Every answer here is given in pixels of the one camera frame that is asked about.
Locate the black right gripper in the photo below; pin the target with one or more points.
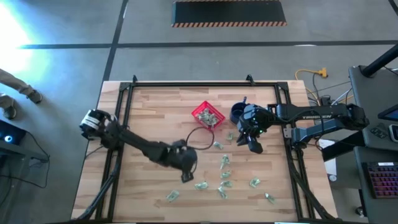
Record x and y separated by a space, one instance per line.
255 121

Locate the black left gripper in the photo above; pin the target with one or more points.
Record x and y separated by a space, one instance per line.
183 155

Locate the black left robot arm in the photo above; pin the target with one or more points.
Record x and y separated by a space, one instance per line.
133 143

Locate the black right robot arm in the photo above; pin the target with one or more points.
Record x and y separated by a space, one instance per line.
311 112

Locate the dark blue ceramic mug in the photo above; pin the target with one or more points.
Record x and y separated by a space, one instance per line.
234 112

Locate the red plastic mesh basket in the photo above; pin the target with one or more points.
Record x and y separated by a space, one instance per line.
199 107

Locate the white paper sheet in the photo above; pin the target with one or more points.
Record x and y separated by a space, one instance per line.
330 165

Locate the small white round cap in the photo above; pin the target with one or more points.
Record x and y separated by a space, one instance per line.
333 178

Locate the black diagonal desk brace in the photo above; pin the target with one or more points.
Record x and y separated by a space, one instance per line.
342 146

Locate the black hazard-striped floor mat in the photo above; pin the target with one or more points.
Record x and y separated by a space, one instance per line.
228 12

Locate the small black controller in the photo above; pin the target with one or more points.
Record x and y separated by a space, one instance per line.
378 132

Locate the black caster wheel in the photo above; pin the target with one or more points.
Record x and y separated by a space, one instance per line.
360 211

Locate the black backlit keyboard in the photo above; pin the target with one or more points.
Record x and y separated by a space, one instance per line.
384 180

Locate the black tablet screen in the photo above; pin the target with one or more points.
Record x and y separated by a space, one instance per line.
391 114

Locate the white handheld device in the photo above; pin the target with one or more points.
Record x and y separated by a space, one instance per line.
394 133

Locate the grey equipment stand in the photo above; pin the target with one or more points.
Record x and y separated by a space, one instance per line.
28 152

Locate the dark grey keyboard desk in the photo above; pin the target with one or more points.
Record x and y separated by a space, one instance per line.
381 211

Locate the black round pole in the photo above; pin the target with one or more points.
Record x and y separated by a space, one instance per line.
381 60

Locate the person's shoe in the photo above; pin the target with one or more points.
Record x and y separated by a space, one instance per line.
35 97
10 112

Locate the black device blue light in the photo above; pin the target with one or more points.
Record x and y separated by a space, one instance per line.
12 132

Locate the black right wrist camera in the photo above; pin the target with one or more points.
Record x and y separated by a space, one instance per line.
255 146

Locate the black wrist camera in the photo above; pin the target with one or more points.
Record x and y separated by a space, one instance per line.
255 146
187 177

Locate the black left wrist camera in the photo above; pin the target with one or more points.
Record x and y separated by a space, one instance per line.
187 177

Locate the black aluminium table frame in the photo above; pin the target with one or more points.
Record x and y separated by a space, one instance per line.
202 84

